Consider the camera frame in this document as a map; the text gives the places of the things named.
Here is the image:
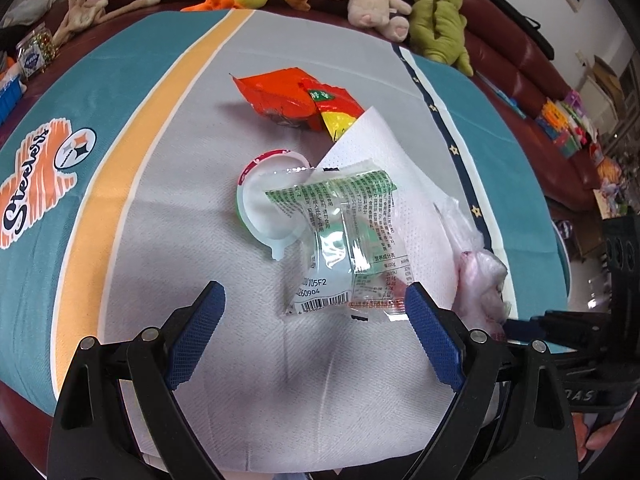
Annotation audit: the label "colourful toy packages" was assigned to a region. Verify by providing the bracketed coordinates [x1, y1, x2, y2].
[590, 155, 640, 221]

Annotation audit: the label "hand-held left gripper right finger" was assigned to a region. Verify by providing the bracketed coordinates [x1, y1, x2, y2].
[405, 282, 581, 480]

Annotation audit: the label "teal thin book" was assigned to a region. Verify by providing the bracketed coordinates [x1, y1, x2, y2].
[492, 82, 528, 118]

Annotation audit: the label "orange-red snack wrapper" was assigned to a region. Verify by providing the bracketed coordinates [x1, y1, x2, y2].
[231, 66, 321, 131]

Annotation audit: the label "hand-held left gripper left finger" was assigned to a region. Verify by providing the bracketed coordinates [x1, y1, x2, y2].
[47, 280, 227, 480]

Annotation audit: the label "cardboard box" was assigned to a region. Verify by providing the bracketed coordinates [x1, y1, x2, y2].
[580, 57, 631, 136]

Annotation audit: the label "green dinosaur plush toy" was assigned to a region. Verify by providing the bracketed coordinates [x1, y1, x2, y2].
[407, 0, 473, 77]

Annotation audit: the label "white paper towel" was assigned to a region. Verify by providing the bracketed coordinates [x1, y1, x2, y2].
[315, 106, 458, 311]

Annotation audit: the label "clear green printed wrapper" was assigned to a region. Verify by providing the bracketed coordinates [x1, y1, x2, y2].
[263, 157, 416, 317]

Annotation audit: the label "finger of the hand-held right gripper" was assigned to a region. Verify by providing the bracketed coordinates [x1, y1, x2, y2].
[502, 310, 608, 356]

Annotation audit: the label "dark red leather sofa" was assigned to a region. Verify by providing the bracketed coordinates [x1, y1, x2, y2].
[0, 0, 606, 206]

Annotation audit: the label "clear plastic bag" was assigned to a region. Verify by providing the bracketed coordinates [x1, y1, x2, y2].
[434, 197, 512, 333]

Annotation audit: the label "teal printed blanket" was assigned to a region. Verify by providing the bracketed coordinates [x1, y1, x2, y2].
[0, 7, 571, 473]

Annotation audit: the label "clear candy jar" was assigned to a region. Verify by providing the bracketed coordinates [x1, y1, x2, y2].
[15, 29, 55, 80]

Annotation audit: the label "red yellow snack wrapper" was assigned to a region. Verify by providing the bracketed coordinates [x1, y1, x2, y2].
[298, 80, 367, 142]

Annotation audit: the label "beige rabbit plush toy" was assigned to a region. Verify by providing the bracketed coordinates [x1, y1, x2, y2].
[50, 0, 162, 48]

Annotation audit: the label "pile of colourful toys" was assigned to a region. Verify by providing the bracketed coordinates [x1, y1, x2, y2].
[535, 90, 601, 153]

